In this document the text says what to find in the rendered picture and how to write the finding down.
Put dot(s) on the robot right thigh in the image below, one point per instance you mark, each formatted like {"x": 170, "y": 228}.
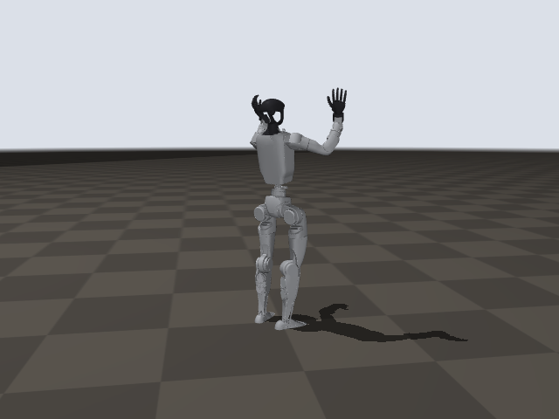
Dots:
{"x": 297, "y": 235}

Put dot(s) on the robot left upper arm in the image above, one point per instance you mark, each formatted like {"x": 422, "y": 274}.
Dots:
{"x": 253, "y": 141}

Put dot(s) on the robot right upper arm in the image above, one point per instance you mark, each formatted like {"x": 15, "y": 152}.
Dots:
{"x": 297, "y": 141}

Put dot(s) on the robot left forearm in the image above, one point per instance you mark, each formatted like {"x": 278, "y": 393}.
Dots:
{"x": 262, "y": 126}

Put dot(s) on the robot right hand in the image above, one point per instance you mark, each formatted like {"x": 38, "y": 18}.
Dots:
{"x": 338, "y": 106}

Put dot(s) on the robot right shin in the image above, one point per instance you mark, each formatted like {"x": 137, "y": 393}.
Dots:
{"x": 289, "y": 286}

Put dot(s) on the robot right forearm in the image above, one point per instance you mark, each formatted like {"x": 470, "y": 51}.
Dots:
{"x": 333, "y": 137}

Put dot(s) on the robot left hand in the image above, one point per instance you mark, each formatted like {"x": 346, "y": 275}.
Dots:
{"x": 256, "y": 107}

